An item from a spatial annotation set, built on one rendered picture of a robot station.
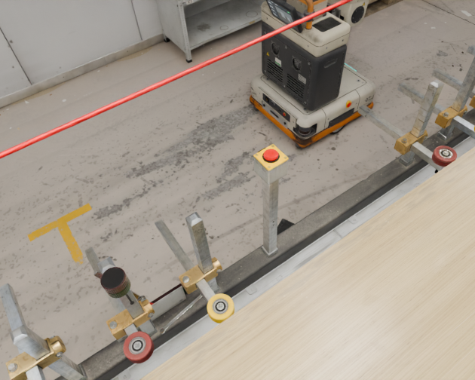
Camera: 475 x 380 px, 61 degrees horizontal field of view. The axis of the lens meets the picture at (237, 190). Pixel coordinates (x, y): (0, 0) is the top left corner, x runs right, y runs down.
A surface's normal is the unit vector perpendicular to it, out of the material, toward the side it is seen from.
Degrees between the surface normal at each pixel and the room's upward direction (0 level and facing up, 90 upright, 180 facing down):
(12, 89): 90
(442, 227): 0
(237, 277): 0
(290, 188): 0
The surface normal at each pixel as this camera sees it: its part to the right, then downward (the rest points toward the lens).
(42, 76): 0.57, 0.63
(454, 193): -0.06, -0.61
